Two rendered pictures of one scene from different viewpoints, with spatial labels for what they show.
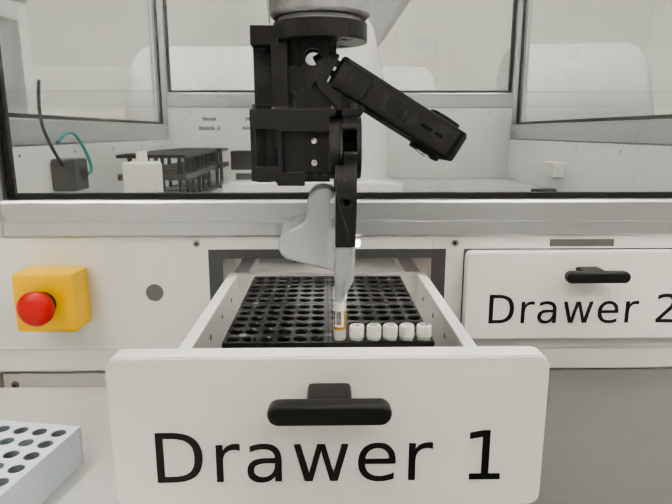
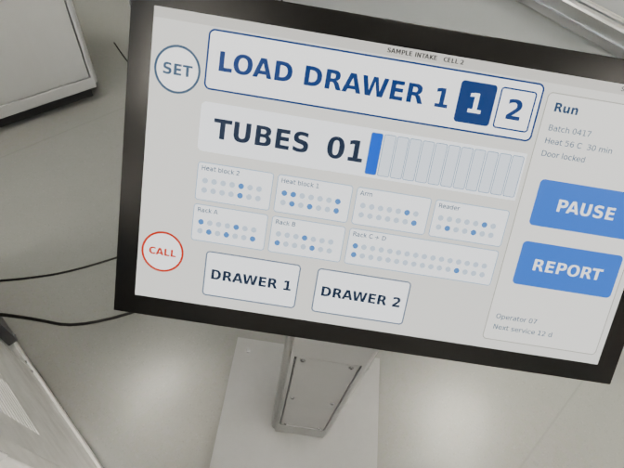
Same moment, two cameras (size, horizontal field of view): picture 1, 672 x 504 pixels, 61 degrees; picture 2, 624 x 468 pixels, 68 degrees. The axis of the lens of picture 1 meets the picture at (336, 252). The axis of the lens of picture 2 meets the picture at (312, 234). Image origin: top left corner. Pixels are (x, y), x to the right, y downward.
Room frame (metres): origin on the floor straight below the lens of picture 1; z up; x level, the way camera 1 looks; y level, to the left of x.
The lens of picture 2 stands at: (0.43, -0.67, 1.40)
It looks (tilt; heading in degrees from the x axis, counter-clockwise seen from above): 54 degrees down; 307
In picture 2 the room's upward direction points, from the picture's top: 11 degrees clockwise
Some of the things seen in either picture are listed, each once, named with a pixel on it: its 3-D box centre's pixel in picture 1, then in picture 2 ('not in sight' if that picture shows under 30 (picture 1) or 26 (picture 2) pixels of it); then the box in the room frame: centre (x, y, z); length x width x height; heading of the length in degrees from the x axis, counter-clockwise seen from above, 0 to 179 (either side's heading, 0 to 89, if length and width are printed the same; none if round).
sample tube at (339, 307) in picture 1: (339, 313); not in sight; (0.45, 0.00, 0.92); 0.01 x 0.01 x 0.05
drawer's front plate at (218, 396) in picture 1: (329, 427); not in sight; (0.35, 0.00, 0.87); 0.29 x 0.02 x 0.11; 91
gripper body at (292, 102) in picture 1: (310, 108); not in sight; (0.45, 0.02, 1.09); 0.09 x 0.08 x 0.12; 91
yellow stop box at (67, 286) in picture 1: (51, 299); not in sight; (0.65, 0.34, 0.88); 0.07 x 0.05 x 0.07; 91
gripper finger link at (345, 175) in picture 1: (343, 188); not in sight; (0.43, -0.01, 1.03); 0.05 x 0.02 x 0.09; 1
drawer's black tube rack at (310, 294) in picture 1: (328, 332); not in sight; (0.55, 0.01, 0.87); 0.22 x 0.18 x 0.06; 1
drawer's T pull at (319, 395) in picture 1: (329, 402); not in sight; (0.33, 0.00, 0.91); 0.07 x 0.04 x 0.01; 91
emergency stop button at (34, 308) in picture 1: (38, 307); not in sight; (0.62, 0.34, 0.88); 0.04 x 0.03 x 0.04; 91
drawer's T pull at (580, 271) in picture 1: (592, 274); not in sight; (0.65, -0.31, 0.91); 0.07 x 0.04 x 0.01; 91
